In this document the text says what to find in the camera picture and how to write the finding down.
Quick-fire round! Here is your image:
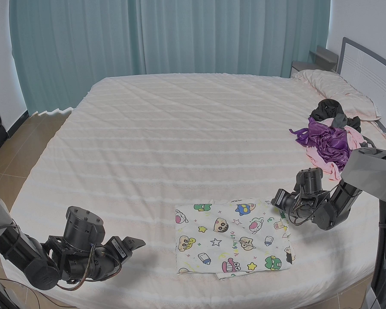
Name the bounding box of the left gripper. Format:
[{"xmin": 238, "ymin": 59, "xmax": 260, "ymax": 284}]
[{"xmin": 104, "ymin": 236, "xmax": 146, "ymax": 270}]

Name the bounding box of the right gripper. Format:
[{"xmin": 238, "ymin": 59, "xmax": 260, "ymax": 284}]
[{"xmin": 271, "ymin": 189, "xmax": 297, "ymax": 218}]

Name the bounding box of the white printed pyjama top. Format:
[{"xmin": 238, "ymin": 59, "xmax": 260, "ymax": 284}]
[{"xmin": 175, "ymin": 198, "xmax": 297, "ymax": 282}]

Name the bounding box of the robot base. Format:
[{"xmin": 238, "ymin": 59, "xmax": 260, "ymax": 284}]
[{"xmin": 365, "ymin": 283, "xmax": 385, "ymax": 309}]

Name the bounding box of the purple satin garment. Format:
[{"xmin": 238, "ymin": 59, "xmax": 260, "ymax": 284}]
[{"xmin": 289, "ymin": 118, "xmax": 351, "ymax": 172}]

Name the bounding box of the pink garment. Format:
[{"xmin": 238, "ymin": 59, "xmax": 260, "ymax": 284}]
[{"xmin": 305, "ymin": 118, "xmax": 372, "ymax": 181}]

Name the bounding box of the dark grey garment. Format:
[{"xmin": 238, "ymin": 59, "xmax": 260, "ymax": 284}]
[{"xmin": 331, "ymin": 113, "xmax": 379, "ymax": 149}]

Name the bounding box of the black garment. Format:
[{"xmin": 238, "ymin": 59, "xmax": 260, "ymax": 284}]
[{"xmin": 310, "ymin": 98, "xmax": 345, "ymax": 122}]

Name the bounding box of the bed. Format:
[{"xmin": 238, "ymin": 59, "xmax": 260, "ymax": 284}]
[{"xmin": 2, "ymin": 37, "xmax": 386, "ymax": 309}]

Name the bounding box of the cream pillow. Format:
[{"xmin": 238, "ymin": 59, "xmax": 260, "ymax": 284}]
[{"xmin": 292, "ymin": 70, "xmax": 382, "ymax": 122}]

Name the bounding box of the grey bedside table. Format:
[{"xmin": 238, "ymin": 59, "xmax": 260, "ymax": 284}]
[{"xmin": 291, "ymin": 45, "xmax": 339, "ymax": 78}]

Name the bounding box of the blue-green curtain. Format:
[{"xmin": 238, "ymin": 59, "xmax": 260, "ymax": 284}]
[
  {"xmin": 135, "ymin": 0, "xmax": 332, "ymax": 78},
  {"xmin": 9, "ymin": 0, "xmax": 147, "ymax": 116}
]

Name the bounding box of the black cable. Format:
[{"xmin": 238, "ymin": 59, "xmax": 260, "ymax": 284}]
[{"xmin": 0, "ymin": 278, "xmax": 65, "ymax": 309}]

